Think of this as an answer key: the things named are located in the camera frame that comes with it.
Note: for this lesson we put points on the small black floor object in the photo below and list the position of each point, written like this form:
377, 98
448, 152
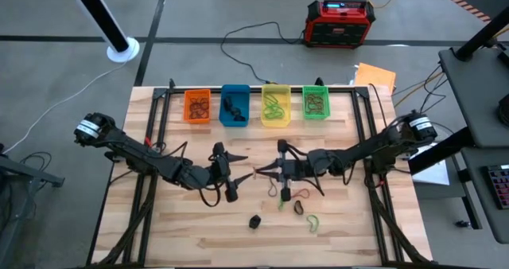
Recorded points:
461, 223

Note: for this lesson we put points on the grey desk with keyboard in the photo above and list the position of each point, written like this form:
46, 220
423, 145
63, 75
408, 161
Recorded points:
473, 221

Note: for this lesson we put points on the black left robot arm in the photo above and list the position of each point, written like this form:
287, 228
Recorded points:
135, 153

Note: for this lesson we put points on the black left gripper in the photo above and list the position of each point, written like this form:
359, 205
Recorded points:
218, 175

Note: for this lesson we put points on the black keyboard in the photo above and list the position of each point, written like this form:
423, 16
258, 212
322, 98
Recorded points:
499, 185

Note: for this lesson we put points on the black round desk object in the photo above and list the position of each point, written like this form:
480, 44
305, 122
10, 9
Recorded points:
505, 111

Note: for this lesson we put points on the clear plastic sleeve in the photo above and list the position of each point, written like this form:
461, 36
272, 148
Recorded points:
353, 75

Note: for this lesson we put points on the twisted wide black rubber band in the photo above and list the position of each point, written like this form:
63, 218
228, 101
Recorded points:
255, 222

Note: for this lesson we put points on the thin dark rubber band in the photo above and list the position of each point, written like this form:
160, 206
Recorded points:
199, 117
269, 189
204, 102
194, 104

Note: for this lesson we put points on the black vertical post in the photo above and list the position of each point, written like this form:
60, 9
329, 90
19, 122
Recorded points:
477, 38

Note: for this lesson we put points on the black diagonal beam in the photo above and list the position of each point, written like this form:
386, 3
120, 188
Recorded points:
445, 149

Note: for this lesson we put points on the green mesh basket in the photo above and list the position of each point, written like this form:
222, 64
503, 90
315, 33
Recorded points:
316, 118

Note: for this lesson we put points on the red portable power station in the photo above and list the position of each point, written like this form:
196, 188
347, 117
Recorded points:
338, 26

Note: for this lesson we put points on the black table edge clamp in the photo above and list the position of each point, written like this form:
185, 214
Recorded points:
318, 81
172, 83

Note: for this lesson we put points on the grey metal stand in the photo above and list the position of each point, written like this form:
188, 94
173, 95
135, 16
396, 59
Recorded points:
24, 173

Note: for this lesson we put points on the white paper sheet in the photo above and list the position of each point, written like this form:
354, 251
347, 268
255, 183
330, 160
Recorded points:
433, 175

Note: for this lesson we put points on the yellow translucent plastic bin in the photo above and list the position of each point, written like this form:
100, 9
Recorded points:
287, 122

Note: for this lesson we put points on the black aluminium table frame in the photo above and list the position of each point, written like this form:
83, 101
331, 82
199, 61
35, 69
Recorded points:
256, 89

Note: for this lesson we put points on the orange paper envelope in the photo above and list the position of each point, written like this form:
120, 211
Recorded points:
375, 78

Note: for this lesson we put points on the thin green rubber band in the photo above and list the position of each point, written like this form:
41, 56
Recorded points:
317, 223
274, 114
270, 98
281, 204
280, 107

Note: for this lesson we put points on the orange mesh basket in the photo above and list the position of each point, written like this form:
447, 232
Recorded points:
187, 94

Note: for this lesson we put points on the blue plastic bin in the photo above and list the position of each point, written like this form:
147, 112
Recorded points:
242, 102

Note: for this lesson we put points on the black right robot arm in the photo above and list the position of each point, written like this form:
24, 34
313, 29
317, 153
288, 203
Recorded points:
370, 145

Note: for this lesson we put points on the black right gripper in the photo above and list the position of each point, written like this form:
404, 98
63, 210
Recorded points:
296, 169

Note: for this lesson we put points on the black post with white base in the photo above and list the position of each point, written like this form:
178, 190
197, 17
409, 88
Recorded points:
99, 14

